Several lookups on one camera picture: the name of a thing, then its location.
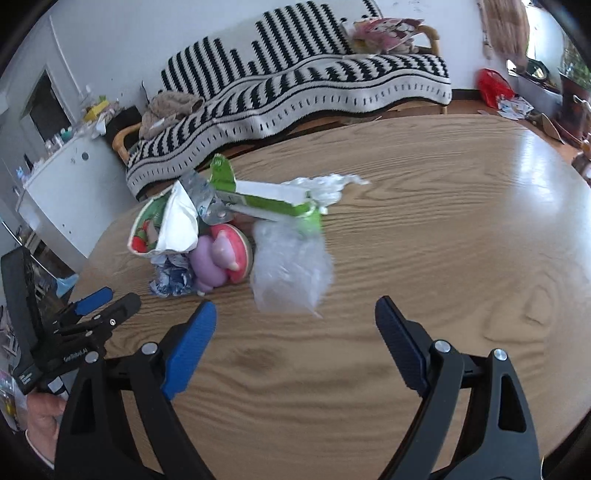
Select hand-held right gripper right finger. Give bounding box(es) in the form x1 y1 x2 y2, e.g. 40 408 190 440
375 296 542 480

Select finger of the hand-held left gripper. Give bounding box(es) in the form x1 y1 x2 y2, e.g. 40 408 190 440
50 292 142 348
48 287 114 326

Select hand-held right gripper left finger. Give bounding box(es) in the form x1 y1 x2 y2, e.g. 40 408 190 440
54 301 218 480

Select blue white wrapper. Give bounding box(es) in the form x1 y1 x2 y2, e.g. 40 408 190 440
148 253 197 299

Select pink purple toy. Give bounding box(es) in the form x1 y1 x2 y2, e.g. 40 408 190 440
190 222 255 296

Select strawberry printed wrapper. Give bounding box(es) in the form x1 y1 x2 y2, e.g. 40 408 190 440
127 182 205 256

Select clear plastic bag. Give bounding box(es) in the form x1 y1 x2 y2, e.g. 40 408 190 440
249 217 334 319

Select silver blister pack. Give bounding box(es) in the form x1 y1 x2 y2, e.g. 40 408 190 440
180 171 232 225

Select green white carton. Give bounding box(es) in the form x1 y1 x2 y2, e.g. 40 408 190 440
178 154 324 232

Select silver foil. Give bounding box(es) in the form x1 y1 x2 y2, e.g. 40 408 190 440
281 174 373 216

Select person's left hand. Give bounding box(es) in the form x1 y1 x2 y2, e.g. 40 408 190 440
27 394 68 455

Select light blue cloth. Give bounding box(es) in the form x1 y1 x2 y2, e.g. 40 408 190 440
54 274 80 297

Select yellow printed packet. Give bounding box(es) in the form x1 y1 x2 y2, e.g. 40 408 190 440
0 381 22 431

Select white cabinet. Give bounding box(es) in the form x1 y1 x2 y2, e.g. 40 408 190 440
16 131 132 260

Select rattan sofa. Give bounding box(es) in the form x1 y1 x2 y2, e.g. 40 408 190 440
112 25 451 164

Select cluster of small bottles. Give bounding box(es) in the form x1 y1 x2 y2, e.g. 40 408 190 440
44 127 78 154

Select black box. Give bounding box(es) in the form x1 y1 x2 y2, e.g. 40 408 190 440
107 105 142 148

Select yellow box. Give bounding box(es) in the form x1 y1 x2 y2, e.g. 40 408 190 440
83 99 112 122

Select brown crumpled cloth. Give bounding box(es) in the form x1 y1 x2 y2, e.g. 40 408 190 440
139 91 206 139

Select scattered white papers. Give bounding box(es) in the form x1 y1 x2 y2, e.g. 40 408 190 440
496 95 537 121

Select brown cardboard piece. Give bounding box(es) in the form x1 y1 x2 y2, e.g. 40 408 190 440
537 113 563 142

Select red plastic bag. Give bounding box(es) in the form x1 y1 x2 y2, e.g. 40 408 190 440
477 68 515 109

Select grey striped sofa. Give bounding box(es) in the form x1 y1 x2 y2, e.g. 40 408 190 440
126 0 453 201

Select grey low cabinet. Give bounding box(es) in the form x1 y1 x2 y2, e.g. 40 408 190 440
507 59 563 117

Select dark red plant pot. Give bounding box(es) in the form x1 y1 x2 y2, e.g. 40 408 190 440
558 69 591 141

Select pink printed cushion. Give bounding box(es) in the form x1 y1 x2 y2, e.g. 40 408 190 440
353 17 426 55

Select brown fur coat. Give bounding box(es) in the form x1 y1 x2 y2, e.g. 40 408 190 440
478 0 530 61

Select green potted plant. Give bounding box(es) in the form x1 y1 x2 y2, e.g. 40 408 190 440
562 34 591 88

